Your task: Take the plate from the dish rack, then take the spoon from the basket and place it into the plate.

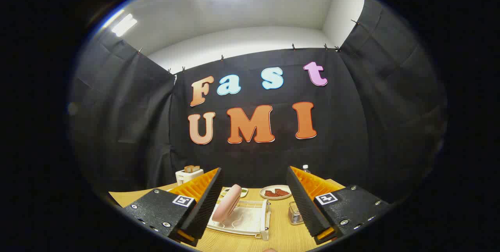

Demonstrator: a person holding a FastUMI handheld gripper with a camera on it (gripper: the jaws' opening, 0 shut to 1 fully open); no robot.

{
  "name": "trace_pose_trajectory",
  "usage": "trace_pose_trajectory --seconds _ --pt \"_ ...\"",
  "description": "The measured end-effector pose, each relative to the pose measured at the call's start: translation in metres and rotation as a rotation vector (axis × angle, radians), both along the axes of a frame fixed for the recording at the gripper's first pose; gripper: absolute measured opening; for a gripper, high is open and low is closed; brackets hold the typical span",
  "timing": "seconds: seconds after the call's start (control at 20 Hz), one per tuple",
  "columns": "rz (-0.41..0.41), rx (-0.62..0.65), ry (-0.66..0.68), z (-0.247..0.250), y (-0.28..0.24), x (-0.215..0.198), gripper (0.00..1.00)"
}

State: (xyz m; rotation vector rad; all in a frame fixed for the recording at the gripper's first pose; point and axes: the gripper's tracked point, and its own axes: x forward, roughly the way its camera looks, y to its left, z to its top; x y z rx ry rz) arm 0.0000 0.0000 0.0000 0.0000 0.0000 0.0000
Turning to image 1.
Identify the small ceiling light panel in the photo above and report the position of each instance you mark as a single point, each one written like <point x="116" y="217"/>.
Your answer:
<point x="124" y="25"/>

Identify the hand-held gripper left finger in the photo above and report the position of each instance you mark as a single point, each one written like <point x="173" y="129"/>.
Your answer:
<point x="205" y="209"/>

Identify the pink plate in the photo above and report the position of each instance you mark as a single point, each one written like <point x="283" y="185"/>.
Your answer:
<point x="228" y="203"/>

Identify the beige round plate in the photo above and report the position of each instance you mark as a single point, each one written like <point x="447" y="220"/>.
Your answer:
<point x="275" y="198"/>

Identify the red meat piece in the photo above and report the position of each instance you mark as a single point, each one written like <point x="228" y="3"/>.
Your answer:
<point x="270" y="193"/>
<point x="283" y="192"/>

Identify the red-labelled clear plastic bottle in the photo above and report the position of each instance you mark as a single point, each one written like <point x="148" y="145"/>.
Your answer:
<point x="306" y="169"/>

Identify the white divided bean dish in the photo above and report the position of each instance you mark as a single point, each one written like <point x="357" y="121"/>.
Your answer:
<point x="243" y="192"/>

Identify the white ribbed drain tray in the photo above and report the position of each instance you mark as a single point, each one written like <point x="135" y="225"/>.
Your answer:
<point x="252" y="220"/>

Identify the black backdrop cloth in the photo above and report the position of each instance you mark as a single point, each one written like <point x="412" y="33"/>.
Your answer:
<point x="351" y="127"/>

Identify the white toaster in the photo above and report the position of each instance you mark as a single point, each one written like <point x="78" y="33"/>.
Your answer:
<point x="187" y="176"/>

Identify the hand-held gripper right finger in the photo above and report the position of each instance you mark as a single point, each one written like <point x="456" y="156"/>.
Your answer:
<point x="304" y="205"/>

